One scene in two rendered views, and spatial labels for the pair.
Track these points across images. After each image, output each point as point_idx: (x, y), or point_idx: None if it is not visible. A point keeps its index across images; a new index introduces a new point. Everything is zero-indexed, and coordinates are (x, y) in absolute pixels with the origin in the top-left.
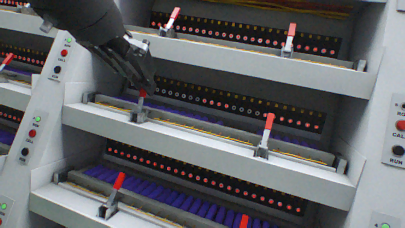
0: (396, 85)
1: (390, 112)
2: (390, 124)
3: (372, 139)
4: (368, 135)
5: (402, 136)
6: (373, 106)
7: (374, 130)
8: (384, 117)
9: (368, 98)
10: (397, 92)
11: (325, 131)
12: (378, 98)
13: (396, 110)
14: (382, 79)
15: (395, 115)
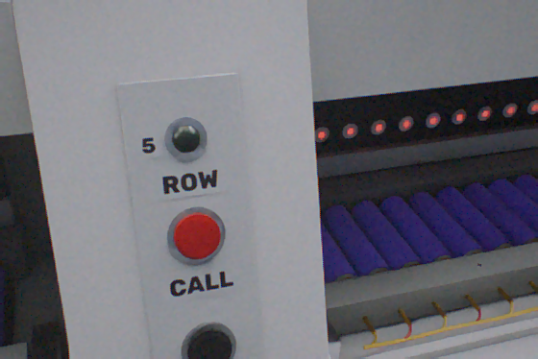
0: (122, 40)
1: (134, 192)
2: (148, 251)
3: (97, 343)
4: (73, 335)
5: (209, 280)
6: (48, 188)
7: (92, 302)
8: (115, 227)
9: (29, 130)
10: (137, 76)
11: (36, 155)
12: (61, 137)
13: (157, 171)
14: (43, 20)
15: (158, 200)
